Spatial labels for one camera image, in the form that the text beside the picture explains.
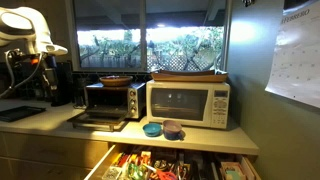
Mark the small cardboard box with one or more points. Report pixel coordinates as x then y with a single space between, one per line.
233 171

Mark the long wooden serving tray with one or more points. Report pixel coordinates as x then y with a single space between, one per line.
188 77

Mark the beige cabinet front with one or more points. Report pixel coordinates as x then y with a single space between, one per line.
50 153

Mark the black coffee maker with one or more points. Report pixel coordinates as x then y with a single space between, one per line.
63 85

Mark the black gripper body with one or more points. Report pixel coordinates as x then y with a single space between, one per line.
50 75

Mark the brown wooden bowl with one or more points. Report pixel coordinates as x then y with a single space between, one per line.
115 81

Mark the black flat tray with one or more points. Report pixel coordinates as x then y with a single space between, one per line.
18 112

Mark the white wall calendar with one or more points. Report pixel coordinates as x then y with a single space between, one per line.
296 56

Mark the teal small bowl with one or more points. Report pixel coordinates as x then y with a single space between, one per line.
152 129

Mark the open beige drawer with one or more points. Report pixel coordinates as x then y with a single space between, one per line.
100 166

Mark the kitchen window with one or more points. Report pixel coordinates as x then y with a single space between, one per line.
150 36

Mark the silver toaster oven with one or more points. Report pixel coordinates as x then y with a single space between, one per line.
113 100

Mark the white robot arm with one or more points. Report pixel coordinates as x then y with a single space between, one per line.
31 28

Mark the pink scissors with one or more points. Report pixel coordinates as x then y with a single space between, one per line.
165 175

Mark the white microwave oven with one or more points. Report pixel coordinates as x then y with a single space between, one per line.
188 103

